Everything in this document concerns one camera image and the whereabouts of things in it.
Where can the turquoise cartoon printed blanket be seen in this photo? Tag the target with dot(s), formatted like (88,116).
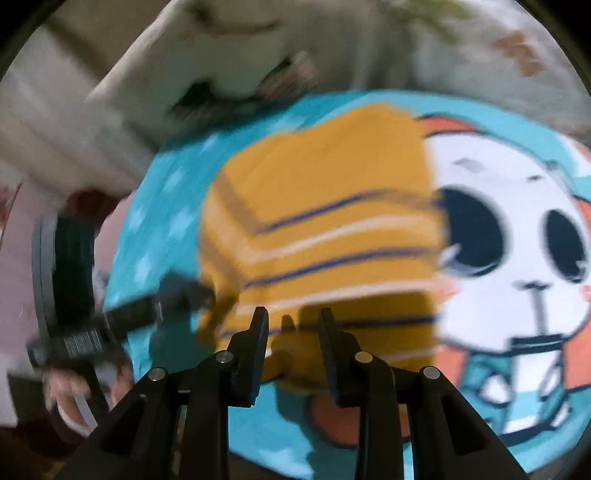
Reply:
(498,286)

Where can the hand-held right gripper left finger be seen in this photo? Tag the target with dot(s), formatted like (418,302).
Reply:
(258,350)

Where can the yellow striped sweater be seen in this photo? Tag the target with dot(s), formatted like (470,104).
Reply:
(323,184)

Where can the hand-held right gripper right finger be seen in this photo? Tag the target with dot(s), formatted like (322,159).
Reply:
(332,364)

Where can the person's left hand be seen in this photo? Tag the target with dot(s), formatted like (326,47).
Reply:
(64,387)

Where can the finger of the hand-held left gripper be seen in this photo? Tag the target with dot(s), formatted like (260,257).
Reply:
(171,300)

